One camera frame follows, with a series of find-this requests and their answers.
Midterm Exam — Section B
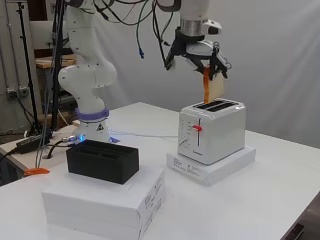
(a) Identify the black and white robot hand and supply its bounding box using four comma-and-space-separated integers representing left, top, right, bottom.
164, 28, 233, 81

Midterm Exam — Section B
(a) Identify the slice of toast bread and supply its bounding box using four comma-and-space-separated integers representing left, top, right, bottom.
202, 66, 225, 105

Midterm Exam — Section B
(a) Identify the white hanging sheet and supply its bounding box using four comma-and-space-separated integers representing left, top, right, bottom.
98, 0, 320, 149

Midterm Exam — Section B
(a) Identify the white steel two-slot toaster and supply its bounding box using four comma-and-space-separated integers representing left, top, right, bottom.
177, 97, 248, 166

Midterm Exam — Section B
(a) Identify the white flat box stand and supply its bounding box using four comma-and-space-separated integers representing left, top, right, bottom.
166, 145, 257, 187
41, 164, 167, 240

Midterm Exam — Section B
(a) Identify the black power strip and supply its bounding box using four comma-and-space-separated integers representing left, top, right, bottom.
14, 133, 52, 155

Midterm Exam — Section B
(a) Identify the white toaster power cable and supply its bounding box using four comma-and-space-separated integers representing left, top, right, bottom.
109, 130, 180, 140

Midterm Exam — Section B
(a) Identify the black camera stand pole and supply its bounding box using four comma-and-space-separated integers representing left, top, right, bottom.
14, 0, 42, 136

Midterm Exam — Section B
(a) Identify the grey wall outlet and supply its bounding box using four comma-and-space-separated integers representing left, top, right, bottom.
6, 85, 31, 99

